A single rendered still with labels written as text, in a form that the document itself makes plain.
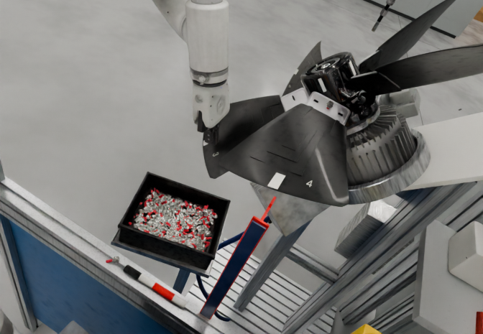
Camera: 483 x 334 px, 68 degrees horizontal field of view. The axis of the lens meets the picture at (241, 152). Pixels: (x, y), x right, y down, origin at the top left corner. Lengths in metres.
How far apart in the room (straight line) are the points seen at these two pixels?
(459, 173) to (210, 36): 0.56
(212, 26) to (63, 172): 1.48
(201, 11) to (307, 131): 0.30
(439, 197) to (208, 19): 0.65
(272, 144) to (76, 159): 1.59
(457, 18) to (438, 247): 5.67
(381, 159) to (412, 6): 5.73
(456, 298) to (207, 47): 0.87
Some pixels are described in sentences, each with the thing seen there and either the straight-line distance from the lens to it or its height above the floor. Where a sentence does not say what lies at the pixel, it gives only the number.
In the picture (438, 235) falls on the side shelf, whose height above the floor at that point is 0.86.
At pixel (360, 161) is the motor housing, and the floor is 1.11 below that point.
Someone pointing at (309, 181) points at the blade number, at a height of 1.18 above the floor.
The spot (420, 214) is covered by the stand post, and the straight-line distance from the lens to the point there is 0.99.
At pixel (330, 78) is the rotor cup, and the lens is 0.77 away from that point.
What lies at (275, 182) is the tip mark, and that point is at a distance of 0.57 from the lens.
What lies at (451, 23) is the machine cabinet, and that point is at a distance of 6.67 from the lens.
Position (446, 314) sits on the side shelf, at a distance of 1.07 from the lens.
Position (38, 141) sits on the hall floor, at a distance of 2.21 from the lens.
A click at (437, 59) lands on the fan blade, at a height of 1.37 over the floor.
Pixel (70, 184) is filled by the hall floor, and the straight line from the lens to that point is 1.99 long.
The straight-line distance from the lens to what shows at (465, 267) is 1.13.
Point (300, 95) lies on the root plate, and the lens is 0.86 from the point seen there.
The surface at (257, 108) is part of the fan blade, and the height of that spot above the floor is 1.06.
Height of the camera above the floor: 1.56
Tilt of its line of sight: 42 degrees down
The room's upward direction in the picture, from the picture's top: 23 degrees clockwise
